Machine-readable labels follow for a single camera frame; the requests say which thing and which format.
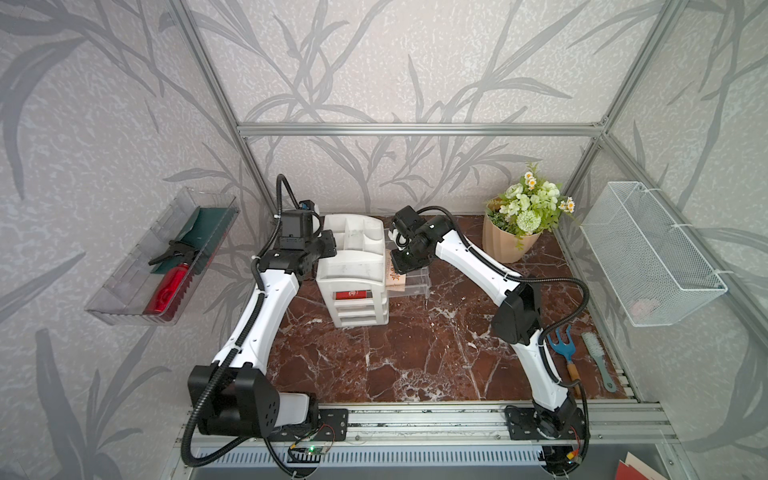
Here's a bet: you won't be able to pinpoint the clear plastic drawer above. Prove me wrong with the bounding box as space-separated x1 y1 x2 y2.
387 267 431 299

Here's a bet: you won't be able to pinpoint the pink postcard red characters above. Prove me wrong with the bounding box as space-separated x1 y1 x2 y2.
386 266 407 292

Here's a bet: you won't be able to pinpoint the white plastic drawer organizer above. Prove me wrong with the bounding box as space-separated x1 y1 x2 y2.
316 214 389 328

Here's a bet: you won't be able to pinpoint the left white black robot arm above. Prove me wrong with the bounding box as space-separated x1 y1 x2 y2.
180 174 337 478

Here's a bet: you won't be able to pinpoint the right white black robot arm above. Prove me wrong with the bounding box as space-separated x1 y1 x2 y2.
389 206 590 441

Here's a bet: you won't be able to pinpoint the red item in lower drawer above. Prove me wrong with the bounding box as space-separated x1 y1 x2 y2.
334 290 373 301

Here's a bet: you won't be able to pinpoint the potted white flower plant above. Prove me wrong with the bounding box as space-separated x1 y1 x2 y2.
482 163 576 264

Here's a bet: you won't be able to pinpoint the green card in bin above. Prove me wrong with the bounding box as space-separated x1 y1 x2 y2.
151 207 235 274

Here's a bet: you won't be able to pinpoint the black clamp in bin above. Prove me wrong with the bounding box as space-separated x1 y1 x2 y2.
148 240 199 266

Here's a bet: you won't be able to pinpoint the red brush in bin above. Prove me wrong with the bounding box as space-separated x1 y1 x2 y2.
144 263 189 316

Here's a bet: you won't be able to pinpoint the blue garden hand rake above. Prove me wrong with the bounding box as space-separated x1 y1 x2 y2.
547 325 581 382

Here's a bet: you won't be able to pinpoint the green circuit board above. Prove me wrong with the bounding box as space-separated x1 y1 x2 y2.
287 443 333 463

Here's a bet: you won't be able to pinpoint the red paper at corner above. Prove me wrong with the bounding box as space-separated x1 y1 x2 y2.
614 452 667 480

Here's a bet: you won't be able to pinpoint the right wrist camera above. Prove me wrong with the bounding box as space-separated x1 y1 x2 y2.
392 206 425 240

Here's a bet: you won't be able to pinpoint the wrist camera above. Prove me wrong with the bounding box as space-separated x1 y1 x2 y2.
299 200 323 237
392 206 425 240

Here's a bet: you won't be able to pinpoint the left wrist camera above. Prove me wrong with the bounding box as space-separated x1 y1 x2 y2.
299 200 323 237

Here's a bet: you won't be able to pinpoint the clear plastic wall bin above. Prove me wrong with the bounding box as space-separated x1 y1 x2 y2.
85 187 240 326

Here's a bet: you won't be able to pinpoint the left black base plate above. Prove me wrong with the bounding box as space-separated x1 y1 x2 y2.
269 408 350 442

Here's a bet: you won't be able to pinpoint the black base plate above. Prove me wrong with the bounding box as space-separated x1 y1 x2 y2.
503 405 588 441
269 408 350 442

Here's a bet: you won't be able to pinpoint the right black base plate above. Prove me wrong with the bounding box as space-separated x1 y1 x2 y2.
503 405 588 441

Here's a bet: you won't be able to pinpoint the white wire mesh basket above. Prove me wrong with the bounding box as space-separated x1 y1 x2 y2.
581 181 728 327

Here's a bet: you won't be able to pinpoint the aluminium front rail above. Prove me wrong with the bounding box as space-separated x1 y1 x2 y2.
334 399 679 447

